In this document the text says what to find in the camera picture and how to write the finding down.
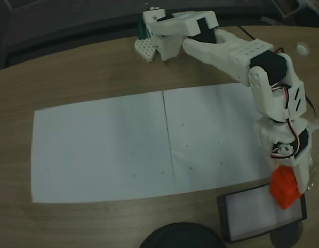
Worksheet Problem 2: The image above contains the orange cube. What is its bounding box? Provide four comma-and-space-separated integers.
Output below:
269, 166, 305, 210

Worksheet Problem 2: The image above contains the brown box white inside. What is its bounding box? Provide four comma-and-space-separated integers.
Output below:
216, 182, 308, 244

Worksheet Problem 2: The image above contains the white paper sheet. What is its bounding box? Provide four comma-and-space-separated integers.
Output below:
31, 90, 175, 204
162, 82, 273, 193

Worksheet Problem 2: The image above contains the small white round cap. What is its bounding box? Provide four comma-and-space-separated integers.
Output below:
296, 42, 311, 56

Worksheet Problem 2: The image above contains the black desk lamp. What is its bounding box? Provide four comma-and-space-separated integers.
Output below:
140, 222, 225, 248

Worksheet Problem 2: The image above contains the green clamp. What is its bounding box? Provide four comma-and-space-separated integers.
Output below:
137, 19, 150, 40

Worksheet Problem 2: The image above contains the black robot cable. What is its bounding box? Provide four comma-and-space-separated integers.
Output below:
236, 24, 256, 41

